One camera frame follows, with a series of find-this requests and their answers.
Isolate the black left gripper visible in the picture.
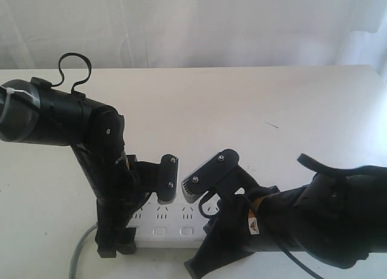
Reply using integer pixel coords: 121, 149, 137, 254
71, 142, 151, 257

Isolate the white zip tie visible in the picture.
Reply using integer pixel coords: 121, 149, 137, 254
1, 88, 40, 130

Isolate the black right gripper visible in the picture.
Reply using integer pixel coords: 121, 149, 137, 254
184, 188, 272, 278

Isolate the white five-outlet power strip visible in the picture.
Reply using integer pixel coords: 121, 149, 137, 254
128, 202, 208, 249

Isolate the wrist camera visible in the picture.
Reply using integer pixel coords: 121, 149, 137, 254
181, 149, 259, 203
126, 154, 179, 205

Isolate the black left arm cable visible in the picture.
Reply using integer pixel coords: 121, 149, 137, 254
57, 51, 92, 95

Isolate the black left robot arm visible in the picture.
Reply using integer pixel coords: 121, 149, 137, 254
1, 79, 147, 258

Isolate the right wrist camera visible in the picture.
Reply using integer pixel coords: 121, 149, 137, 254
181, 149, 259, 203

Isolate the white backdrop curtain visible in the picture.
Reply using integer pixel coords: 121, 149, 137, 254
1, 0, 386, 77

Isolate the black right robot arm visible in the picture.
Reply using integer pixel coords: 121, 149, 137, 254
185, 166, 386, 278

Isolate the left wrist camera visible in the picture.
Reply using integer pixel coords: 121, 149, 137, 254
126, 154, 179, 205

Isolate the grey power cable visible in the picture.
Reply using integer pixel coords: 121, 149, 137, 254
69, 225, 98, 279

